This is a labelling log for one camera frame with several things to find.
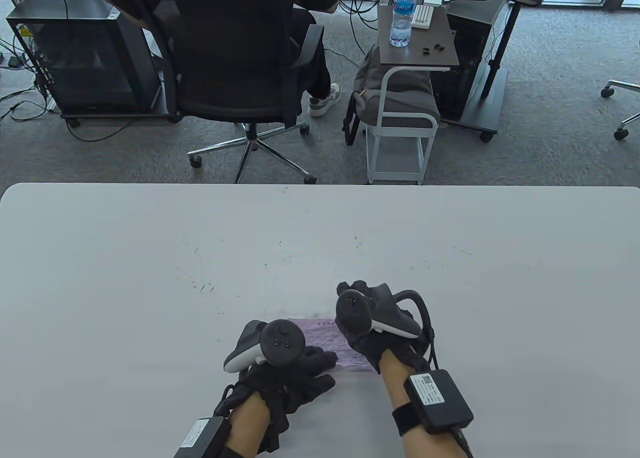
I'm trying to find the person's right hand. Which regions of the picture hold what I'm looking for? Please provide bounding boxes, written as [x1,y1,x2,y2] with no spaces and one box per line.
[334,280,431,376]

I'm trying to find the person's left hand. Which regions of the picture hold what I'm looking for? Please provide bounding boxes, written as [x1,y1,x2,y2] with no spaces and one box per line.
[215,345,338,454]

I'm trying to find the pink paper invoice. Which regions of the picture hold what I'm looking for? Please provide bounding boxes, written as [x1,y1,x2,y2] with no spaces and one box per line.
[289,318,376,373]

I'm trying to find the person's left forearm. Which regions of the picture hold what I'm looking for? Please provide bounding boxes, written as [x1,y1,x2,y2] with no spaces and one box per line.
[220,392,273,458]

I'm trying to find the grey bag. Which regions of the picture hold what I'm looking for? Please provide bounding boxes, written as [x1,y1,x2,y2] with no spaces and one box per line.
[342,45,442,146]

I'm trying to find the black computer tower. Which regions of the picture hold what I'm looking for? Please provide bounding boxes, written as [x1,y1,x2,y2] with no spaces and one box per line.
[432,0,506,121]

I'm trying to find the black standing desk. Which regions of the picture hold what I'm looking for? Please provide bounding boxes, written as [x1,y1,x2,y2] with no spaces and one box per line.
[440,0,563,143]

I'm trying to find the black mesh office chair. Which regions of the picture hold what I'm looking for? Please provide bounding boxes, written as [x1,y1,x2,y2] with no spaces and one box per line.
[600,79,640,141]
[120,0,326,185]

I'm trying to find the black wheeled platform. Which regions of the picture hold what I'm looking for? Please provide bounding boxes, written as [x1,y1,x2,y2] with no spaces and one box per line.
[60,69,183,128]

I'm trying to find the clear plastic water bottle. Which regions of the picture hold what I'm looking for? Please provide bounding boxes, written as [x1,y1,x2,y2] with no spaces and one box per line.
[390,0,418,48]

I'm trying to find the white ribbed box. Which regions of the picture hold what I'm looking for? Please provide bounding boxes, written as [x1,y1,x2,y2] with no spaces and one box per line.
[412,4,435,30]

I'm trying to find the black computer case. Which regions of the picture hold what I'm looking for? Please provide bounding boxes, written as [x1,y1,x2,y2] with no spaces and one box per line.
[6,0,163,113]

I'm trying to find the brown side table white frame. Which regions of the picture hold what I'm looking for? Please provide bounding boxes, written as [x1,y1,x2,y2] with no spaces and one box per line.
[366,4,460,185]

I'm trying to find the black floor cables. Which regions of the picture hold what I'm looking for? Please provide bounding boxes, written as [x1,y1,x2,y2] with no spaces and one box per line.
[0,33,66,124]

